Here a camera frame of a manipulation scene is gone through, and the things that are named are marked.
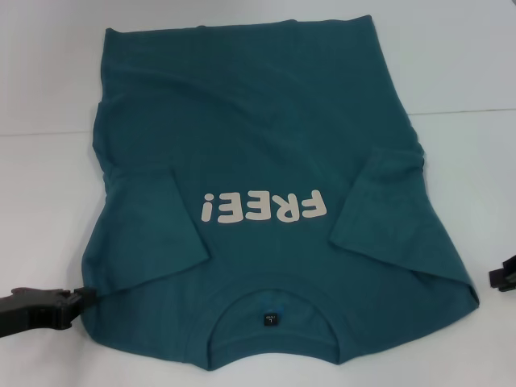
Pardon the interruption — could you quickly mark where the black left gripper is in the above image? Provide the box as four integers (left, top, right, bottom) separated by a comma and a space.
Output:
0, 285, 98, 340

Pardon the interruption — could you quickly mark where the teal T-shirt with FREE print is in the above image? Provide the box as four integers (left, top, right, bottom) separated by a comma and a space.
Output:
78, 15, 481, 362

